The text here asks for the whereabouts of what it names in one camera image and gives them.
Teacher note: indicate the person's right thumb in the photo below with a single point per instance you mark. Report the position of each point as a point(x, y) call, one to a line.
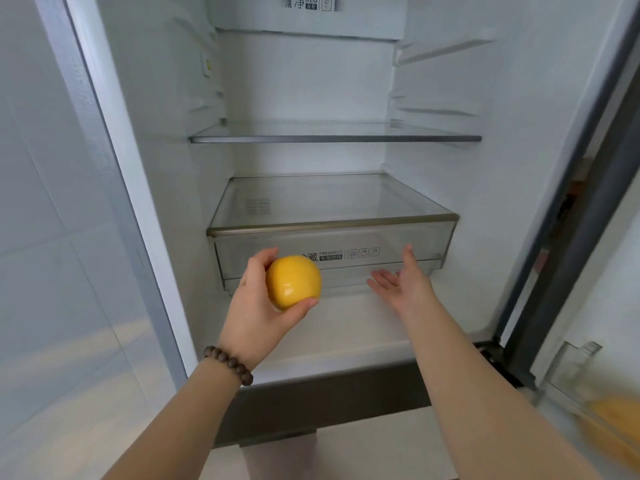
point(409, 259)

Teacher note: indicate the person's left hand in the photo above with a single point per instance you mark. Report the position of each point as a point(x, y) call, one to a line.
point(250, 319)

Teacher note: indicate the white open refrigerator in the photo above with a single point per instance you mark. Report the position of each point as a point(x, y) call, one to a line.
point(165, 144)

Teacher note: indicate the clear plastic door bin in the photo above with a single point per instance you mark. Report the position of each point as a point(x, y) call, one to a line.
point(570, 384)

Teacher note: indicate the person's left thumb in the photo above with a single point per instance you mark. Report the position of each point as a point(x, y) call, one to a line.
point(259, 264)

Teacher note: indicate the person's right forearm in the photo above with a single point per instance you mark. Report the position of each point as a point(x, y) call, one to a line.
point(480, 394)

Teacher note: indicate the person's left forearm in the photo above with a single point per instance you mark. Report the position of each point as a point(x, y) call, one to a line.
point(185, 424)

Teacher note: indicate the grey freezer drawer front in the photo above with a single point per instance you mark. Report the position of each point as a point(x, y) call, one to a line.
point(325, 394)

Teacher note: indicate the glass crisper drawer cover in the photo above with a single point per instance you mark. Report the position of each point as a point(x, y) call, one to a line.
point(330, 204)

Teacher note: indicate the clear plastic crisper drawer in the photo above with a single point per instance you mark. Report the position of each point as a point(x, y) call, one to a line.
point(340, 244)

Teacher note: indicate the white deodoriser panel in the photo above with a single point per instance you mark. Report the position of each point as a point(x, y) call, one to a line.
point(310, 14)

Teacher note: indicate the glass refrigerator shelf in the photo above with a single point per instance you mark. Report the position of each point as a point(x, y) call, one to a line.
point(330, 137)

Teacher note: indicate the yellow round fruit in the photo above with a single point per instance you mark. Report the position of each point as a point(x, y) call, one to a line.
point(617, 429)
point(294, 282)

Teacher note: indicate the person's right hand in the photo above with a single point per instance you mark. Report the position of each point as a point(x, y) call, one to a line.
point(410, 289)

